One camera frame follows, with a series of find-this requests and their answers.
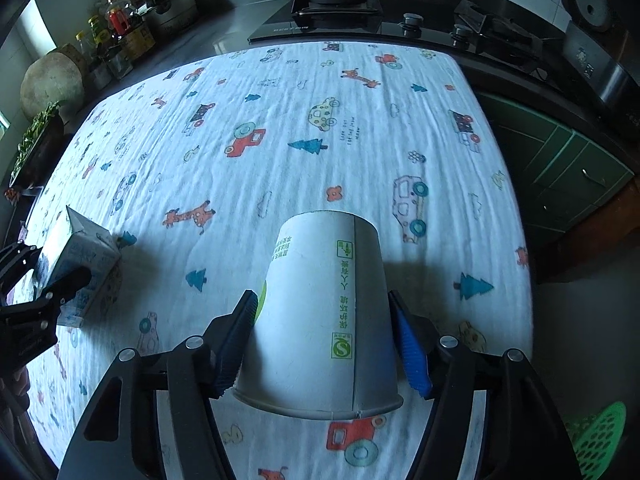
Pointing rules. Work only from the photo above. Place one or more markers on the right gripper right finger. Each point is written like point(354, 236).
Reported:
point(444, 372)

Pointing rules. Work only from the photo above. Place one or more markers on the black rice cooker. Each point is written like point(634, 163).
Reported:
point(602, 44)

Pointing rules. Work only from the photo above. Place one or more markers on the green perforated waste basket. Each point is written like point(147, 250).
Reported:
point(595, 439)

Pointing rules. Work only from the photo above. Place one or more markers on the condiment bottles group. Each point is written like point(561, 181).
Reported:
point(116, 40)

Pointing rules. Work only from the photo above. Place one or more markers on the white paper cup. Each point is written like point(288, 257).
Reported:
point(322, 345)

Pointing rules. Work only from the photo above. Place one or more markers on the round clay jar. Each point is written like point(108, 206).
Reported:
point(53, 79)

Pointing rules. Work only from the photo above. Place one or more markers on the small blue white carton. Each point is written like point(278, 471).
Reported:
point(79, 248)

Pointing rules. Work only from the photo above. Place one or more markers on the black gas stove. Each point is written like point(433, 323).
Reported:
point(478, 26)

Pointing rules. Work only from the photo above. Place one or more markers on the green kitchen cabinet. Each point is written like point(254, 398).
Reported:
point(559, 175)

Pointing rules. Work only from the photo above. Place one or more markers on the green vegetables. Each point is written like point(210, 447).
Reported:
point(32, 136)

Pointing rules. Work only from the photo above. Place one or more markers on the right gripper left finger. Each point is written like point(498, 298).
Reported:
point(201, 370)

